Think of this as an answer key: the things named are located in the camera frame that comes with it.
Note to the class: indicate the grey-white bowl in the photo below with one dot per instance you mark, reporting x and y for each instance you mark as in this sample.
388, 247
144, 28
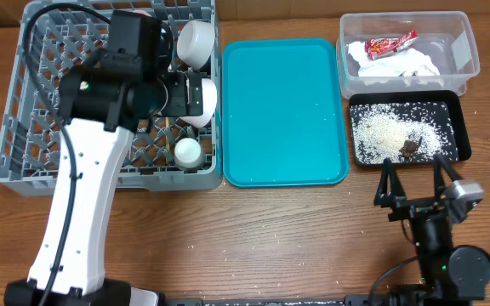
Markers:
196, 43

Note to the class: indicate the teal plastic serving tray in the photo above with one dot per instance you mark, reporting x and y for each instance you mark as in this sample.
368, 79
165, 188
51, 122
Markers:
282, 115

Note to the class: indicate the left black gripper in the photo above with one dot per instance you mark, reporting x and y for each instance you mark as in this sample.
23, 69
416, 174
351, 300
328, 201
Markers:
179, 104

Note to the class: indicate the grey plastic dishwasher rack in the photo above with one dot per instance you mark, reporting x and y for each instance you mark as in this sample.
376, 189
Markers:
29, 137

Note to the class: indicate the red snack wrapper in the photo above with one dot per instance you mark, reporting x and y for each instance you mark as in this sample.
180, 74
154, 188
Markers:
381, 47

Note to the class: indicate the wooden chopstick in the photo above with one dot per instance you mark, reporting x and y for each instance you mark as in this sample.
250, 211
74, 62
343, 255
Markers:
168, 134

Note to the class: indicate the black rectangular tray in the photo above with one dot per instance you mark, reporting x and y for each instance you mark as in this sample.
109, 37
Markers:
447, 97

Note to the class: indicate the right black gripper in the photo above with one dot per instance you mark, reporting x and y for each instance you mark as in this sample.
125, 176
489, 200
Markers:
418, 207

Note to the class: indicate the brown cardboard backdrop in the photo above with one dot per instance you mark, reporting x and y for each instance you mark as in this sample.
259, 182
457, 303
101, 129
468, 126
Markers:
11, 11

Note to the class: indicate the pink bowl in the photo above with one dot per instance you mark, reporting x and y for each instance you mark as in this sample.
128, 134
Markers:
209, 103

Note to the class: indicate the brown food scrap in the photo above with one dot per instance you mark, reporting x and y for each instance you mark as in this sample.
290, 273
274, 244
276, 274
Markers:
410, 148

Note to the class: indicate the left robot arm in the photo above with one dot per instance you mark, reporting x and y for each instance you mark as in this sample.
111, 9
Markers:
101, 112

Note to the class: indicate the white napkin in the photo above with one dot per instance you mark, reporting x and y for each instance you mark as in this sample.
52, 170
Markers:
409, 62

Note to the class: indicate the white paper cup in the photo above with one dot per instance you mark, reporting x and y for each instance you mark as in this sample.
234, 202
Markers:
188, 154

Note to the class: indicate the clear plastic waste bin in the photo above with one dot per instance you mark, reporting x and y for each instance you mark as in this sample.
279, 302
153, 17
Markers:
446, 36

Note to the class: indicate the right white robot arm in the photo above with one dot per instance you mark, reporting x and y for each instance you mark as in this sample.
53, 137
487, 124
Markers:
450, 274

